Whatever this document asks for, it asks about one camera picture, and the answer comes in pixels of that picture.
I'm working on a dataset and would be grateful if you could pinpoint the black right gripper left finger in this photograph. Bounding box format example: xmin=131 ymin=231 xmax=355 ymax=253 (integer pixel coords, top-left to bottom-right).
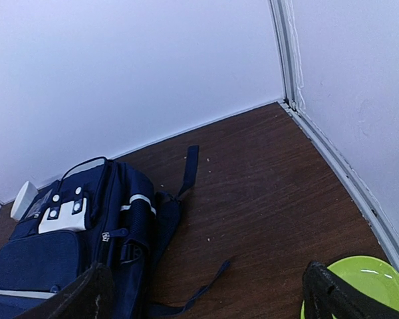
xmin=18 ymin=262 xmax=114 ymax=318

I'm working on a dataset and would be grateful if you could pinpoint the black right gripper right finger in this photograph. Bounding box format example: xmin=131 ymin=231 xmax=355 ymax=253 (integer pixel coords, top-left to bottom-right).
xmin=302 ymin=261 xmax=399 ymax=318

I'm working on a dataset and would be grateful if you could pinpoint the navy blue student backpack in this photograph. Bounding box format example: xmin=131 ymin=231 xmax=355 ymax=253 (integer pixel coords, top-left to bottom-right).
xmin=0 ymin=144 xmax=232 ymax=319

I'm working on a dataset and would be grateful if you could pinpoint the green plate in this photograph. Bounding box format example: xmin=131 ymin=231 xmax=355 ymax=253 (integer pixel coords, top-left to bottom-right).
xmin=300 ymin=256 xmax=399 ymax=318

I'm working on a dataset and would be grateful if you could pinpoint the white patterned ceramic bowl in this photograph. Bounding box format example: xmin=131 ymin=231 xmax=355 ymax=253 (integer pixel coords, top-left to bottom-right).
xmin=10 ymin=181 xmax=39 ymax=221

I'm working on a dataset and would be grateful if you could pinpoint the right side aluminium base rail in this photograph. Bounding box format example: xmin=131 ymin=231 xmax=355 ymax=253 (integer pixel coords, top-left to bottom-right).
xmin=281 ymin=103 xmax=399 ymax=272

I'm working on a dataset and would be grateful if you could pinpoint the right aluminium frame post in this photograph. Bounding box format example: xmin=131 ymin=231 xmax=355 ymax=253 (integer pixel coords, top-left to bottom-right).
xmin=269 ymin=0 xmax=305 ymax=112

